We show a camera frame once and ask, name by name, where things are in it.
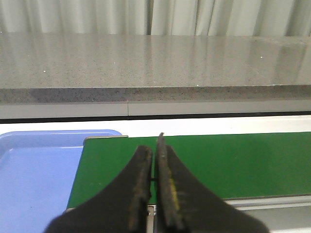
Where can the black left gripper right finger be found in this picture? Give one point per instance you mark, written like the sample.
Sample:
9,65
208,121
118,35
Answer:
185,205

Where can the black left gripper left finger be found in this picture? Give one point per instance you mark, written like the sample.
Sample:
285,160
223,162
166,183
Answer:
121,207

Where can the green belt conveyor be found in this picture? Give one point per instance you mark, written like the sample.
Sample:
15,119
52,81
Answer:
266,175

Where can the blue plastic tray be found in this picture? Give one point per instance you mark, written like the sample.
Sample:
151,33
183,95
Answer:
37,170

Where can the grey stone counter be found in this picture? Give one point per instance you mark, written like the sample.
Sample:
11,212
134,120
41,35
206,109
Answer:
63,75

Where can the white curtain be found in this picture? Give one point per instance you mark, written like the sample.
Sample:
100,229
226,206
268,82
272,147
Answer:
159,17

